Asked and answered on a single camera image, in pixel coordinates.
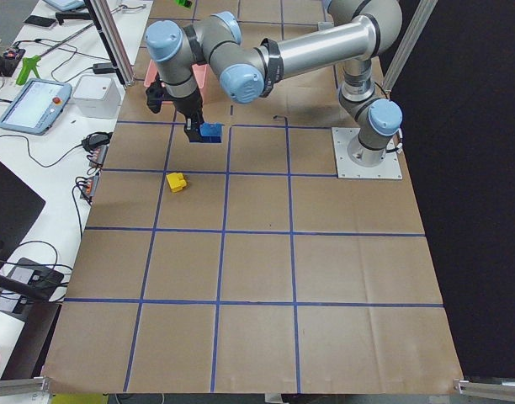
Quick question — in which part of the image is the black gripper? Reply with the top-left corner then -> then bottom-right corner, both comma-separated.
173,90 -> 204,143

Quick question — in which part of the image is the blue three-stud toy block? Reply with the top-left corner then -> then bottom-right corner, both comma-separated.
199,122 -> 223,143

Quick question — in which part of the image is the green toy block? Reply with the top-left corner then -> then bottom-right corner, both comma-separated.
175,0 -> 193,8

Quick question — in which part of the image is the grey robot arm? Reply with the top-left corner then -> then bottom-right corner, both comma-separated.
146,0 -> 402,167

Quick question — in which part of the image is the pink plastic box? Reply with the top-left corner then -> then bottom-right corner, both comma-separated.
144,59 -> 209,100

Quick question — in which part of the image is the white square device box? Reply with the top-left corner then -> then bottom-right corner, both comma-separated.
72,75 -> 121,119

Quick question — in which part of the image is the yellow two-stud toy block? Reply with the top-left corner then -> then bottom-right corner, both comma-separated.
166,173 -> 188,193

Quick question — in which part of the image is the black power adapter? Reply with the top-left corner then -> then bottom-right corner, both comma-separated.
92,62 -> 116,75

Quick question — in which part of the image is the blue teach pendant tablet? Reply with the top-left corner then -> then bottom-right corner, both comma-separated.
0,78 -> 72,136

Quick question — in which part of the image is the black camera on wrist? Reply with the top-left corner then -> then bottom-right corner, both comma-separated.
146,81 -> 173,114

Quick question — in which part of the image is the aluminium frame post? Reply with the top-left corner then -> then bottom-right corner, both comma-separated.
84,0 -> 135,88

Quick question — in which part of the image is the green handled reach grabber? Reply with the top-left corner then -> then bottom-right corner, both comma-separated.
16,55 -> 41,86

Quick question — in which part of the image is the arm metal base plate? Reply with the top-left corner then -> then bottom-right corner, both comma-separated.
332,127 -> 402,181

